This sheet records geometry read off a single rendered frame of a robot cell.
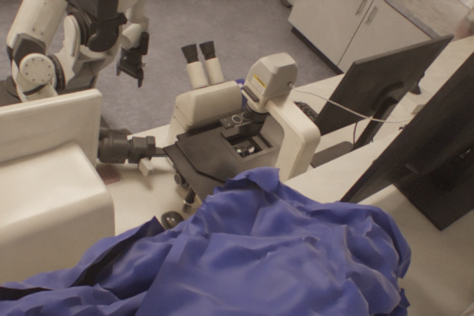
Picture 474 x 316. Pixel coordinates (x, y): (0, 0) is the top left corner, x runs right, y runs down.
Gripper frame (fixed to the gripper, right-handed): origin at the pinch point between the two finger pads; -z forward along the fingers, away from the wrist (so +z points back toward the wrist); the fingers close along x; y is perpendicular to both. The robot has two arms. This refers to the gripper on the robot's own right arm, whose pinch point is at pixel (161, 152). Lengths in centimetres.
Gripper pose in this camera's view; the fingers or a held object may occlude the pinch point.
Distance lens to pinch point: 151.2
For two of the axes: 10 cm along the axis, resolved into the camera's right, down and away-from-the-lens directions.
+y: -1.7, -8.4, 5.2
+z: -9.0, -0.8, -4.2
